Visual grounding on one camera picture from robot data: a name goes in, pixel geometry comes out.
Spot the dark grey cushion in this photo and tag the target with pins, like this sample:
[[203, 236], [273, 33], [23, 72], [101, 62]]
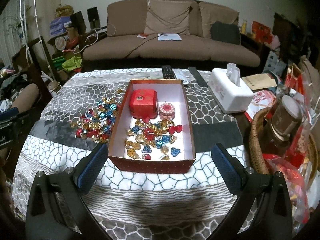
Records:
[[225, 33]]

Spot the heap of boxed foil candies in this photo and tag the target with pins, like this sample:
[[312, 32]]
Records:
[[150, 135]]

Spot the pink round tin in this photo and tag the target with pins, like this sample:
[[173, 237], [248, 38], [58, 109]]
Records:
[[166, 110]]

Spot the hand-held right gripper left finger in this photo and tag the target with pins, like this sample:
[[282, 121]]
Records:
[[91, 170]]

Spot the red square tin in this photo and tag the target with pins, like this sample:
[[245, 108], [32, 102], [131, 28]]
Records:
[[142, 102]]

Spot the white remote control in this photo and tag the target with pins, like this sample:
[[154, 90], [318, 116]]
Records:
[[182, 76]]

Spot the white tissue box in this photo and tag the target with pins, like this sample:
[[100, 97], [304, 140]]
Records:
[[230, 95]]

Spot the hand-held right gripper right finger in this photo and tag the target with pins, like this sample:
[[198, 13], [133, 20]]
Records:
[[225, 167]]

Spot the brown paper envelope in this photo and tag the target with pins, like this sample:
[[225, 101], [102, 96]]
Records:
[[257, 81]]

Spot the slim black remote control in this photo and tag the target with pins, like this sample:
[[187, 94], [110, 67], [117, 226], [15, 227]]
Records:
[[198, 76]]

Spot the black speaker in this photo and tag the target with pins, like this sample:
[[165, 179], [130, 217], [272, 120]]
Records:
[[92, 17]]

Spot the white coat stand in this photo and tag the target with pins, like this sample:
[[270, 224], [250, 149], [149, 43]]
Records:
[[23, 17]]

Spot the brown lidded jar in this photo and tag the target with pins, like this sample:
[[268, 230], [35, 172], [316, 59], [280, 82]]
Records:
[[282, 122]]

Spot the red cardboard box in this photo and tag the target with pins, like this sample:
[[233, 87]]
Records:
[[150, 166]]

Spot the white papers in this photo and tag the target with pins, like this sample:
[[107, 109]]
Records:
[[170, 37]]

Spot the dark wooden chair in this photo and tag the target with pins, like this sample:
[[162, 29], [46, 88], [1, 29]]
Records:
[[35, 62]]

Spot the brown sofa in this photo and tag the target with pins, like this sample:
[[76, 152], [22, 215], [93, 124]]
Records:
[[175, 48]]

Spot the pile of foil-wrapped candies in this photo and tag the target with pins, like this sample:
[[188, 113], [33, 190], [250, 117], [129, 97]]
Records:
[[100, 122]]

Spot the beige sofa cushion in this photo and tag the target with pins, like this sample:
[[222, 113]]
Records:
[[170, 17]]

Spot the wicker basket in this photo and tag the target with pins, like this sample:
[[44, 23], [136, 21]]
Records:
[[255, 145]]

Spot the brown upholstered seat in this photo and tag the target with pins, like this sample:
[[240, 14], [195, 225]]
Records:
[[25, 97]]

